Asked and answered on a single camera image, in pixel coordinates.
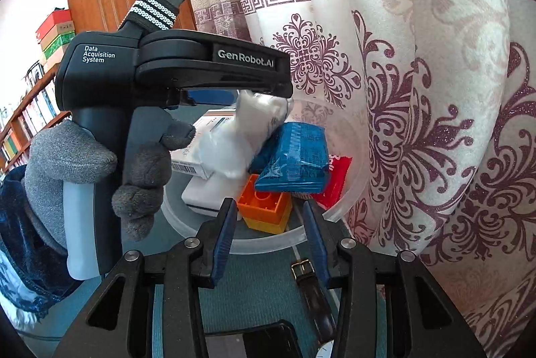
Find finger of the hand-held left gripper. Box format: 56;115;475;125
138;65;294;108

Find white curtain with purple pattern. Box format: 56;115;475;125
174;0;536;358

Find blue snack packet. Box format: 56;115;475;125
250;122;331;193

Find wooden bookshelf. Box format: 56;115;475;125
0;65;72;174

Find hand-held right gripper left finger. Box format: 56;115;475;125
52;197;239;358

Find orange toy block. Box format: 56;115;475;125
237;174;293;234

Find person's left hand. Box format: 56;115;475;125
24;119;197;255

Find black smartphone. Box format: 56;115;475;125
204;321;303;358

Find white box with barcode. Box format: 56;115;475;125
170;110;237;180

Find dark leather strap with buckle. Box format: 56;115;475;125
291;259;338;344

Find teal table mat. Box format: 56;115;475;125
151;211;386;358

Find flat white box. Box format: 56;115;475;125
181;173;252;217

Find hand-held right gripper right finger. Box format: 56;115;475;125
302;200;478;358

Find red snack packet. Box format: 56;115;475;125
312;154;352;209

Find rows of books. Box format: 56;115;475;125
0;86;70;162

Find white and blue packet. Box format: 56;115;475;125
197;90;294;180

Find clear plastic bowl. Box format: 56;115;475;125
161;96;371;254

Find person's left forearm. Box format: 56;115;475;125
0;165;105;325

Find red cardboard box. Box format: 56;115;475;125
36;11;76;45

